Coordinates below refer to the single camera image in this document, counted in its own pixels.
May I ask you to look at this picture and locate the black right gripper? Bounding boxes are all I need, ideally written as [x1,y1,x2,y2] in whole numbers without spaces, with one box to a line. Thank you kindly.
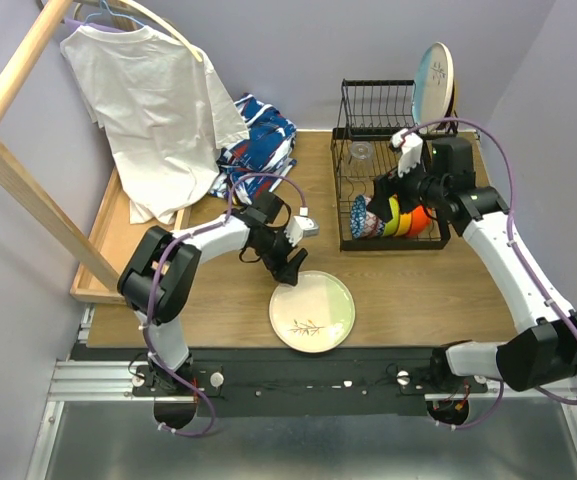
[365,151,446,223]

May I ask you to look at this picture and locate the clear faceted drinking glass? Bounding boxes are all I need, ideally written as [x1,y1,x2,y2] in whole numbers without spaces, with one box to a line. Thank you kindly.
[346,141,374,179]

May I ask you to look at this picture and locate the yellow bowl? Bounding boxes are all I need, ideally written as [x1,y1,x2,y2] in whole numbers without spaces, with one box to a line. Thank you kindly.
[395,213,413,237]

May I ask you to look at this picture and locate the red patterned bowl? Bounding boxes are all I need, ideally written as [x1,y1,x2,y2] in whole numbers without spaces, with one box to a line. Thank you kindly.
[350,195,385,239]

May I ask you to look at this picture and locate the green bowl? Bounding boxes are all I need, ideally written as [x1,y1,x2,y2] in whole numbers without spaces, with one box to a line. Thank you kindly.
[382,196,400,237]

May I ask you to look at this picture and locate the orange-red bowl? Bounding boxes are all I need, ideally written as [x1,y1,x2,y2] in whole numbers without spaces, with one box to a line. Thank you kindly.
[408,206,432,237]

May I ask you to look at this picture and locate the white and green plate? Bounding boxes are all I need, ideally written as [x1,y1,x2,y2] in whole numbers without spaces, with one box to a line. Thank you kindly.
[268,270,356,354]

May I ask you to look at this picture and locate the red floral plate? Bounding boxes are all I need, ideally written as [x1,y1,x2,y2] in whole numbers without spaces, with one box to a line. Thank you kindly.
[445,81,458,132]

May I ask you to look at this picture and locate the white and blue plate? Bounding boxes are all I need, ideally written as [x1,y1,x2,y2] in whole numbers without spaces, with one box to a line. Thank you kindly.
[412,42,455,125]

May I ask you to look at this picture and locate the yellow patterned dark-rimmed plate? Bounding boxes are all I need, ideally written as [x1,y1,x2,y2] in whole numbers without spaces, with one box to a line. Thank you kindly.
[452,79,459,117]

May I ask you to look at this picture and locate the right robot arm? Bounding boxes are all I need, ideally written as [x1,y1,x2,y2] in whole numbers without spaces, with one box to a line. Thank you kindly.
[368,130,577,392]

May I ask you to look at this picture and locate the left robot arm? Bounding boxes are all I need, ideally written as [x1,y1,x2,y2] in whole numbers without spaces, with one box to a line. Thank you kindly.
[117,192,319,395]

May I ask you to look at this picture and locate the blue patterned cloth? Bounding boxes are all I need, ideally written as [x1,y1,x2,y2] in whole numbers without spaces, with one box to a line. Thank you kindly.
[208,94,297,200]

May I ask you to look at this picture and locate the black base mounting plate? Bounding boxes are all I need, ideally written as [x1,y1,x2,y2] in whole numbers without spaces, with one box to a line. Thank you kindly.
[132,347,487,418]

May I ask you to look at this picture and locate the white t-shirt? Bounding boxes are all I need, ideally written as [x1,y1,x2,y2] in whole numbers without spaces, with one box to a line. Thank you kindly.
[60,25,249,224]

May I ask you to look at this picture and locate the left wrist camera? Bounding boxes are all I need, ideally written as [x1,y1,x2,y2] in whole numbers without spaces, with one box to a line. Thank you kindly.
[284,207,320,247]

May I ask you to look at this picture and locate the black wire dish rack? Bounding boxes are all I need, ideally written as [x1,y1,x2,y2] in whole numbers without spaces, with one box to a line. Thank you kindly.
[330,79,451,251]

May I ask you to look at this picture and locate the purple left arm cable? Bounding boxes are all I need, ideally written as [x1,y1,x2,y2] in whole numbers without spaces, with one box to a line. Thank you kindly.
[140,173,310,371]

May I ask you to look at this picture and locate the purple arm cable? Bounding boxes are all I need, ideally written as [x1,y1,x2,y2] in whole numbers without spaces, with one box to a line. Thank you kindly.
[140,173,310,371]
[400,118,577,406]

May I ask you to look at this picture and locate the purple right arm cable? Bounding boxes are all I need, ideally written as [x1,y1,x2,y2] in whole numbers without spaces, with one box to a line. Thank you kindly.
[400,118,577,406]

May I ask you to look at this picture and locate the wooden clothes rack frame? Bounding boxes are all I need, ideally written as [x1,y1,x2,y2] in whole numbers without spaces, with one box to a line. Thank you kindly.
[0,0,134,294]

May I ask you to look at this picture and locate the aluminium rail frame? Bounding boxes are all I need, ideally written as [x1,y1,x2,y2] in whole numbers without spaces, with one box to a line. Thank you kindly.
[27,343,577,479]

